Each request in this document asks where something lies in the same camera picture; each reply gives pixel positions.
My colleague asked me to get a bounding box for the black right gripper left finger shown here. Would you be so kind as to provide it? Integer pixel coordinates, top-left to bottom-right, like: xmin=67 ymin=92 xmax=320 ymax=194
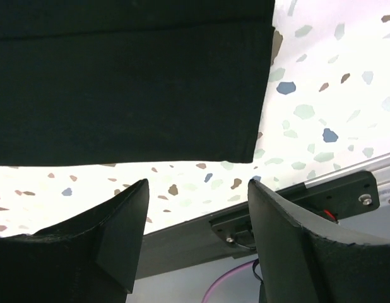
xmin=0 ymin=179 xmax=149 ymax=303

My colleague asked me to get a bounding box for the aluminium table frame rail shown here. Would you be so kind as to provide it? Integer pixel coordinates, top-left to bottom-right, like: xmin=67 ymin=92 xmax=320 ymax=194
xmin=304 ymin=153 xmax=390 ymax=188

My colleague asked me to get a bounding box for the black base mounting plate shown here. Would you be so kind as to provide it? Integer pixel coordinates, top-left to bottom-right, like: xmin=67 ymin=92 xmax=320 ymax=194
xmin=136 ymin=171 xmax=380 ymax=279

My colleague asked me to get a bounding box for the black t-shirt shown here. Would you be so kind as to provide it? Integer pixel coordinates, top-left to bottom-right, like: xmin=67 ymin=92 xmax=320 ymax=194
xmin=0 ymin=1 xmax=275 ymax=167

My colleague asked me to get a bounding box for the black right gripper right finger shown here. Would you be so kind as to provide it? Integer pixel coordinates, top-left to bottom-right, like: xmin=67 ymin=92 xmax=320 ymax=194
xmin=248 ymin=179 xmax=390 ymax=302

